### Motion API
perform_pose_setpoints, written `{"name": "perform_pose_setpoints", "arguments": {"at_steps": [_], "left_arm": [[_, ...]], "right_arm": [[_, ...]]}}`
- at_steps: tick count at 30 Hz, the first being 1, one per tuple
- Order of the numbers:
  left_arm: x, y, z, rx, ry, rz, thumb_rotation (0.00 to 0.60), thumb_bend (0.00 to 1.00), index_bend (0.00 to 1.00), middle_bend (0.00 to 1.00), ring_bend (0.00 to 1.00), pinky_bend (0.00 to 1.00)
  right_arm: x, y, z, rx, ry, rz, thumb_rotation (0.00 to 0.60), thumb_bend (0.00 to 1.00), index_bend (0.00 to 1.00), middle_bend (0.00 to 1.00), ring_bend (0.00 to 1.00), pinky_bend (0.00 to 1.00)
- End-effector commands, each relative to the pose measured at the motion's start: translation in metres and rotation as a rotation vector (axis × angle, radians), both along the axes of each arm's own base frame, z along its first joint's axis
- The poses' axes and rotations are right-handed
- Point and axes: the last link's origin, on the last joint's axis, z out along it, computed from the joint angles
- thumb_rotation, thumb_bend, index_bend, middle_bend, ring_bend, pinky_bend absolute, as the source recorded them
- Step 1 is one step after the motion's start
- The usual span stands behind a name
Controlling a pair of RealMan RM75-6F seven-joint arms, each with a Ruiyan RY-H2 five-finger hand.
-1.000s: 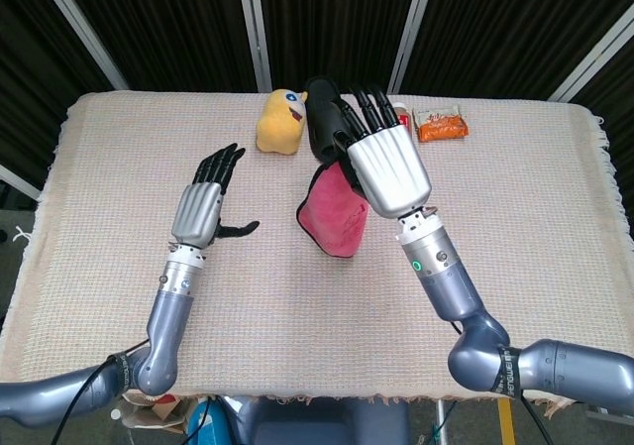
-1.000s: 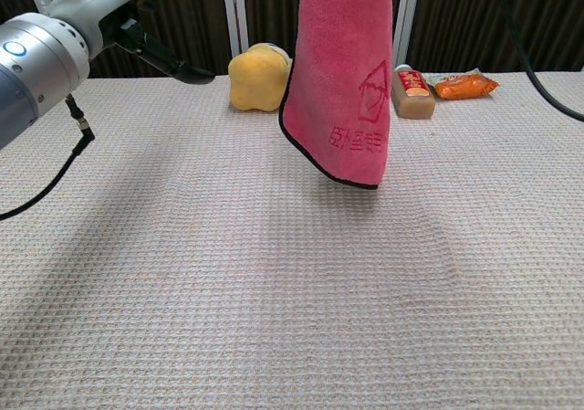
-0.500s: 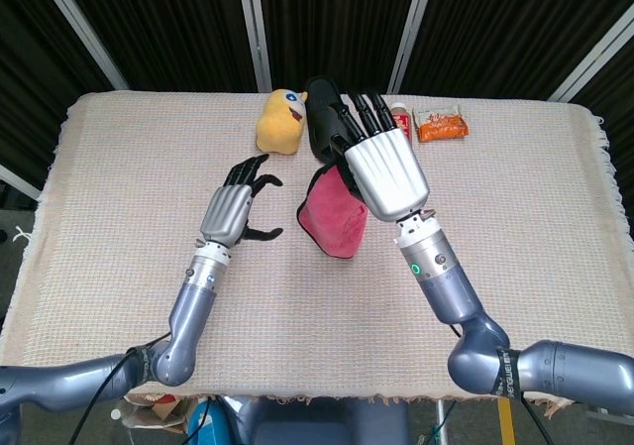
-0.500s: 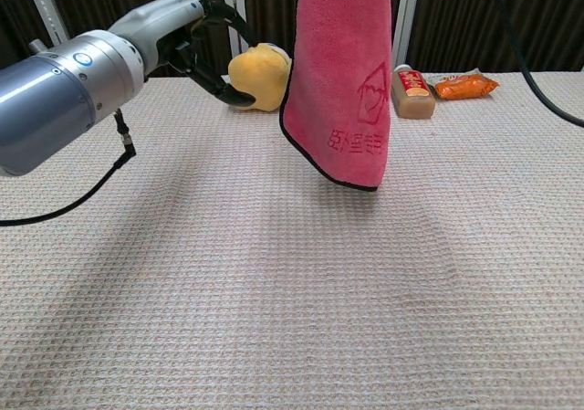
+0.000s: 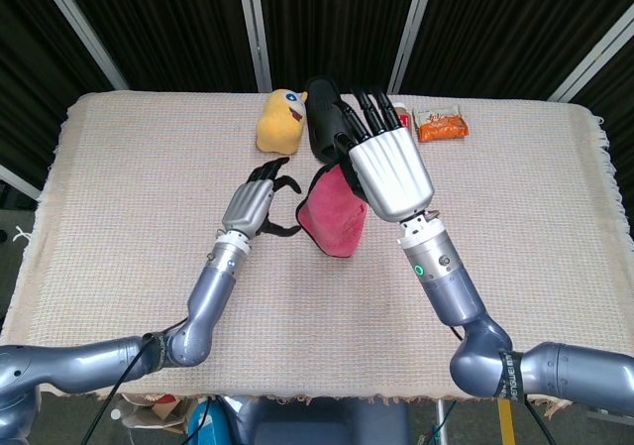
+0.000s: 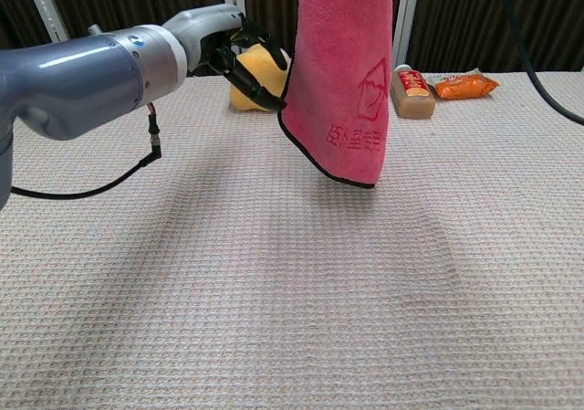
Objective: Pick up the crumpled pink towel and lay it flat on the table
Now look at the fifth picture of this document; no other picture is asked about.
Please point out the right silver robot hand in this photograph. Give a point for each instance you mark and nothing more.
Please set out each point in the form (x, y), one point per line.
(391, 172)

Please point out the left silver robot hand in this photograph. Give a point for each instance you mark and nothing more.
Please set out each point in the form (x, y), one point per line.
(247, 204)

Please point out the pink and grey towel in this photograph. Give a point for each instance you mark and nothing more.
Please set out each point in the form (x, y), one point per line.
(332, 217)

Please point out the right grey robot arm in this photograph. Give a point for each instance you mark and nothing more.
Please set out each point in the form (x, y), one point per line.
(455, 296)

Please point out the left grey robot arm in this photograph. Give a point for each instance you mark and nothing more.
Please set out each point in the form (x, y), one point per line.
(208, 296)

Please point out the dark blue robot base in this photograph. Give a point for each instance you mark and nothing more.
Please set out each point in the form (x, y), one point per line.
(322, 422)

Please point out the brown drink bottle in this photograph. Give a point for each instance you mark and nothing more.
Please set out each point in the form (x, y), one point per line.
(403, 115)

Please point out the orange snack packet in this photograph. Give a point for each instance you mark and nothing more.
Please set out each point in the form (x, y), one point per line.
(443, 128)

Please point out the yellow plush toy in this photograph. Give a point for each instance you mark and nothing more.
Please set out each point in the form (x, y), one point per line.
(277, 128)

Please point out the black rubber slipper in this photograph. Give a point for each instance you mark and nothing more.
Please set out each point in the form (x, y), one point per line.
(322, 113)

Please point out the beige woven tablecloth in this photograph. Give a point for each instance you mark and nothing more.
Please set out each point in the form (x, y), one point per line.
(124, 192)

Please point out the brown cardboard box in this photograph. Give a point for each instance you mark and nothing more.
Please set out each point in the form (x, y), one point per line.
(158, 410)

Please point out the blue plastic container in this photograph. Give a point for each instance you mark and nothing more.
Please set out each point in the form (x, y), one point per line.
(205, 425)

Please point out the white table leg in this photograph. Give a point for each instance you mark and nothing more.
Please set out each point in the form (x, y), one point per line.
(442, 422)

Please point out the white partition frame post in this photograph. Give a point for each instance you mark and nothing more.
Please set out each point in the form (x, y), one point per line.
(413, 29)
(589, 58)
(17, 181)
(81, 26)
(255, 29)

